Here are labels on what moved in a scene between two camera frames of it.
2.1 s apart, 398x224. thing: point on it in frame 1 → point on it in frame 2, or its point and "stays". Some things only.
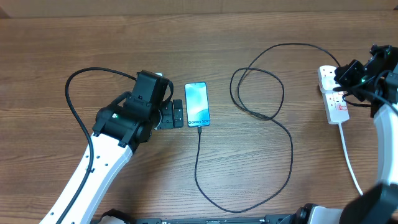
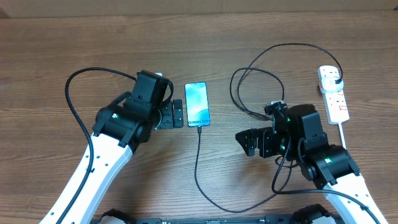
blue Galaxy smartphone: x=197 y=104 stays
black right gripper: x=341 y=75 → x=263 y=137
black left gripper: x=170 y=121 stays
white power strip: x=336 y=102 stays
